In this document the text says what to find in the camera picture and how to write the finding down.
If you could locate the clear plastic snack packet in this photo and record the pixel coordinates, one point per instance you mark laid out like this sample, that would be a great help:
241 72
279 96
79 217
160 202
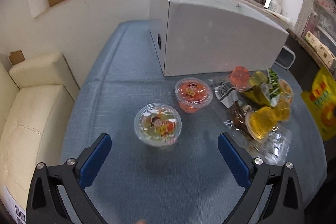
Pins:
278 146

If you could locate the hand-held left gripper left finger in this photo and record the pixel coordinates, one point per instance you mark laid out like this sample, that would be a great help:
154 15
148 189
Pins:
95 161

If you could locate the dark counter with stone edge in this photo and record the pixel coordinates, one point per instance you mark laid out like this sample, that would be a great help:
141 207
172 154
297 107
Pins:
304 56

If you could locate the white tube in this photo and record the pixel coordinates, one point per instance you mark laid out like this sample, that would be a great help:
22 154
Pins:
281 18

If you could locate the white bottle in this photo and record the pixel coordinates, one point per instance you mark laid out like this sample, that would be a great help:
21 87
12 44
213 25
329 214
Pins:
275 3

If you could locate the row of tan boxes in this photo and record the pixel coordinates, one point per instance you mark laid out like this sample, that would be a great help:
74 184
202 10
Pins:
321 49

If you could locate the white labelled carton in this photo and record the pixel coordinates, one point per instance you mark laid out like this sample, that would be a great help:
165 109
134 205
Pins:
14 208

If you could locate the yellow plastic bag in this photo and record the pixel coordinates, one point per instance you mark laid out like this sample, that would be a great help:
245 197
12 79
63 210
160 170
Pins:
324 106

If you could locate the cream leather sofa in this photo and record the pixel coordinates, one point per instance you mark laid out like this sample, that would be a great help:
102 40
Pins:
31 113

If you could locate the flat cardboard piece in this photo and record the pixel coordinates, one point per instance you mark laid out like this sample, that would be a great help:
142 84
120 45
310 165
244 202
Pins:
17 57

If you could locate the small red jelly cup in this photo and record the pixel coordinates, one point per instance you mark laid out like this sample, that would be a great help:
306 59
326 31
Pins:
240 77

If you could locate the green and yellow snack packet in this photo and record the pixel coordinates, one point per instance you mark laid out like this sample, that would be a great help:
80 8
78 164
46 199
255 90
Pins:
260 96

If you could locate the black and white snack packet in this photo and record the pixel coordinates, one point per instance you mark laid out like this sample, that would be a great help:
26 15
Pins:
221 90

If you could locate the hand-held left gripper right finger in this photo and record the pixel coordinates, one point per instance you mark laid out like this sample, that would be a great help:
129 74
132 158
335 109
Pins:
233 161

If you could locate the clear plastic drawer unit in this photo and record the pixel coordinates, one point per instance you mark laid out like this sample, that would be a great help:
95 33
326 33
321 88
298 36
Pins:
324 19

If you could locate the large white box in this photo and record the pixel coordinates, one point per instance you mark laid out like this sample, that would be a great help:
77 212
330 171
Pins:
215 37

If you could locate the small orange-lid jelly cup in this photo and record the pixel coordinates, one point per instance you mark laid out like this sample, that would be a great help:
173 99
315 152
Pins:
286 88

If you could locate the large red jelly cup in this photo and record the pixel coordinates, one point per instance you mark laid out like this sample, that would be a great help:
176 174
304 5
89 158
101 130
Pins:
193 94

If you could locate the large green jelly cup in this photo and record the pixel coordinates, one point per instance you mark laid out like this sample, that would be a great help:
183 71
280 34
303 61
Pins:
157 123

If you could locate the clear packet of brown snack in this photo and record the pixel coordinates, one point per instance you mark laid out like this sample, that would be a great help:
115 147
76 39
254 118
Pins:
237 115

